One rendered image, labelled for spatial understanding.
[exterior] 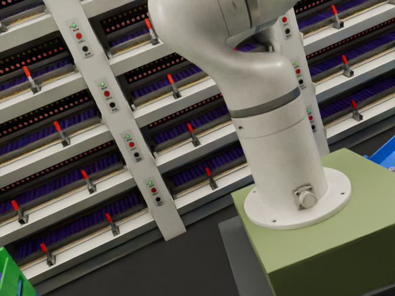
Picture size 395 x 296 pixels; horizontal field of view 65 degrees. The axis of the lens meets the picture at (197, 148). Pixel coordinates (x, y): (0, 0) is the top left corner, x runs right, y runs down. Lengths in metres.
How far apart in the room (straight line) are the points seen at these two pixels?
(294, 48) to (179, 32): 0.88
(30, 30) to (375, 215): 1.06
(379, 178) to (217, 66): 0.33
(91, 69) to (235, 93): 0.73
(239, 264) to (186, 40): 0.42
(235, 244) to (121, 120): 0.65
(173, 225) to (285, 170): 0.85
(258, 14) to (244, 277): 0.44
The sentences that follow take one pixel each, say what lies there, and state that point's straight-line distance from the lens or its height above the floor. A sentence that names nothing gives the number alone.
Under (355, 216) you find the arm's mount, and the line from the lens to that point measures 0.53.
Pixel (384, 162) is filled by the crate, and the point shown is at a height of 0.02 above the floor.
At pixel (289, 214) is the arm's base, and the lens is 0.54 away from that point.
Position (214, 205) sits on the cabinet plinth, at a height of 0.03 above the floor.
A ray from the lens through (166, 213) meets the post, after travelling 1.27.
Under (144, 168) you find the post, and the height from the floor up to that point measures 0.32.
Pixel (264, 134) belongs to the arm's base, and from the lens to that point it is 0.49.
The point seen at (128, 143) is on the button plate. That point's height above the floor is 0.44.
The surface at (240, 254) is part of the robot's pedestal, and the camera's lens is 0.66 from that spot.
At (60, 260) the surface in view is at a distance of 1.39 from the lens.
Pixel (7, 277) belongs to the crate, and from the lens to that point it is 0.89.
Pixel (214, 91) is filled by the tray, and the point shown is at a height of 0.49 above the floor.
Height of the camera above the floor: 0.70
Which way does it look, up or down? 19 degrees down
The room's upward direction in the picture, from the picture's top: 22 degrees counter-clockwise
